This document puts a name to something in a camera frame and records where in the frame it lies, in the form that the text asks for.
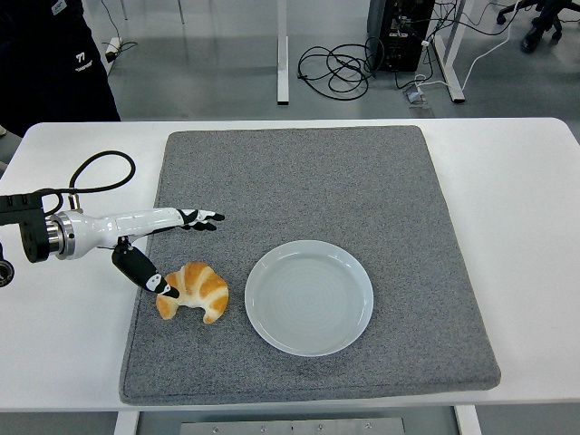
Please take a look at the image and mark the white table leg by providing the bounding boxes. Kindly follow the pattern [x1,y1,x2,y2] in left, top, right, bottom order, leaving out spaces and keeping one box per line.
[112,410,140,435]
[455,404,482,435]

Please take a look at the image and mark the golden croissant bread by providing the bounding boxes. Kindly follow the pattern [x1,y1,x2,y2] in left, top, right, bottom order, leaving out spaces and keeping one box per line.
[156,261,230,324]

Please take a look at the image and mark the white power strip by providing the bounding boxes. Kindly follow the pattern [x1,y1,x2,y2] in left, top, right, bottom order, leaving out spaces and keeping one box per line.
[104,36,124,63]

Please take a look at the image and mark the grey metal plate with screws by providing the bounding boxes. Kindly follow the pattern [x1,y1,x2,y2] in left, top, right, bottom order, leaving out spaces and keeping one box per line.
[179,417,406,435]

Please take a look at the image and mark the black computer tower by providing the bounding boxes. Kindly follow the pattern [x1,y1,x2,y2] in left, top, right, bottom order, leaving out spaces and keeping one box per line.
[365,0,437,74]

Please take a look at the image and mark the grey fabric mat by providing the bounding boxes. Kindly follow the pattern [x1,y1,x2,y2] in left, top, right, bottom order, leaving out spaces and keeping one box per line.
[118,125,502,406]

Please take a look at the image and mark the grey floor socket box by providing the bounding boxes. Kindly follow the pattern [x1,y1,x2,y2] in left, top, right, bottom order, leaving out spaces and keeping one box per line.
[401,88,434,110]

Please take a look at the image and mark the person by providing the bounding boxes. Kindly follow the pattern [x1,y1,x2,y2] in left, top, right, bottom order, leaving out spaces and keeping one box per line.
[0,0,122,137]

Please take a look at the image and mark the pale grey round plate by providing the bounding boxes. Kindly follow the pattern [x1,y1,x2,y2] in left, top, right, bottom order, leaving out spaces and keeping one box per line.
[244,239,375,358]

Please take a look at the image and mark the black coiled floor cable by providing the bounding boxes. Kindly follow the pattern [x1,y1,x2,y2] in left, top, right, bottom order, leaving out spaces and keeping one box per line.
[296,43,377,101]

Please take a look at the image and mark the black office chair base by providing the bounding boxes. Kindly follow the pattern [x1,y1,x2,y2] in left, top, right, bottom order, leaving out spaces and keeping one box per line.
[495,0,580,54]

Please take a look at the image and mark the white floor cable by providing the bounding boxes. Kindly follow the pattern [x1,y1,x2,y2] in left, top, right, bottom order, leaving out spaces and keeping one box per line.
[413,0,522,92]

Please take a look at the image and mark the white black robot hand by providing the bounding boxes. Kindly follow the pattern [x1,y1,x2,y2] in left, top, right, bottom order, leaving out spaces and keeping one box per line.
[71,207,227,299]

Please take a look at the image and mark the white desk leg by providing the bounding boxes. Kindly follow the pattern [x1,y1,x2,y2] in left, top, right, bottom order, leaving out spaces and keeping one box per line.
[275,0,290,107]
[432,0,467,105]

